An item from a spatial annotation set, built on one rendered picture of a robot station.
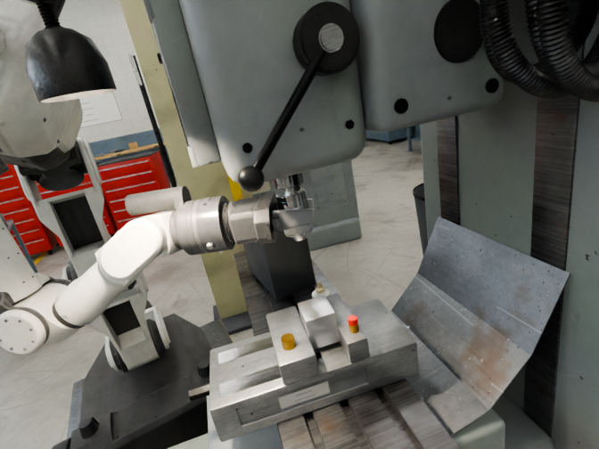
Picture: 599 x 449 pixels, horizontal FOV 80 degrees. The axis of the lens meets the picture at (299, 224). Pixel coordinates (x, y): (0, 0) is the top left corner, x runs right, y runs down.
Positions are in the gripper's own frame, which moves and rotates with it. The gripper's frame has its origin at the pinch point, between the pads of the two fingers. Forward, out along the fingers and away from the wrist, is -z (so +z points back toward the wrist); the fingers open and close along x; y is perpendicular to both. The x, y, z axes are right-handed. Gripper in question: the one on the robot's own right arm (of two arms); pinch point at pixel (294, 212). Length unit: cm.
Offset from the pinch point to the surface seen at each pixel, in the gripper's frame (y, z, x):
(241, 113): -16.4, 2.8, -11.3
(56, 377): 127, 184, 120
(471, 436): 39.5, -22.8, -10.4
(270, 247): 16.8, 10.3, 26.3
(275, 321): 20.7, 7.3, 1.2
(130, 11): -70, 81, 155
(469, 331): 30.4, -28.3, 3.9
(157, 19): -28.4, 11.3, -5.5
